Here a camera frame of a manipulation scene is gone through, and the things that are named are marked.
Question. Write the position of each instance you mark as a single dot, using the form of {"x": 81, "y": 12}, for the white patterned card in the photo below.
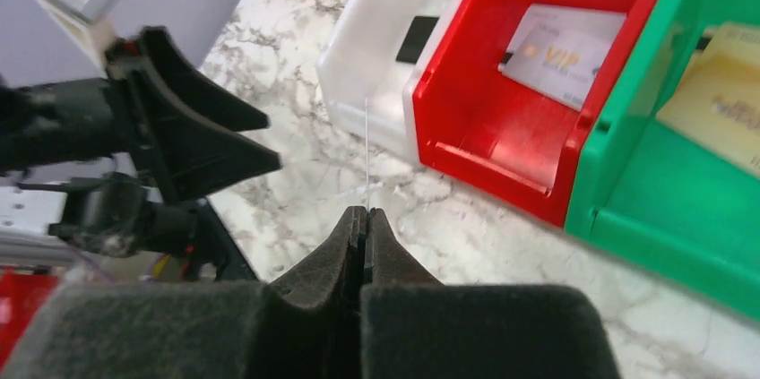
{"x": 367, "y": 189}

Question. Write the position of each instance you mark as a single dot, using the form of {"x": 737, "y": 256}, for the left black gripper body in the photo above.
{"x": 110, "y": 215}

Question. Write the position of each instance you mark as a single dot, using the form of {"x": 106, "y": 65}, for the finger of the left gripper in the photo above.
{"x": 194, "y": 89}
{"x": 185, "y": 155}

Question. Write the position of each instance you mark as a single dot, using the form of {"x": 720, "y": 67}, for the white plastic bin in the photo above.
{"x": 359, "y": 61}

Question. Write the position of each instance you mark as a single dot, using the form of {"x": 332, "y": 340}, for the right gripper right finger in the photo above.
{"x": 414, "y": 326}

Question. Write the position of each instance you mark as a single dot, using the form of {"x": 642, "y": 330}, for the red plastic bin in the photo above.
{"x": 486, "y": 130}

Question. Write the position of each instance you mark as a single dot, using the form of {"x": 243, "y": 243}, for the green plastic bin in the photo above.
{"x": 652, "y": 196}

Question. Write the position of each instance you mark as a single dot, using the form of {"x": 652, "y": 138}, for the silver card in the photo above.
{"x": 558, "y": 51}

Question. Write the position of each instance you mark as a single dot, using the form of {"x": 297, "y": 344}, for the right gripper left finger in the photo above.
{"x": 303, "y": 325}

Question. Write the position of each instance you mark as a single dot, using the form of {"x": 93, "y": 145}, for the black credit card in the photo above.
{"x": 416, "y": 38}

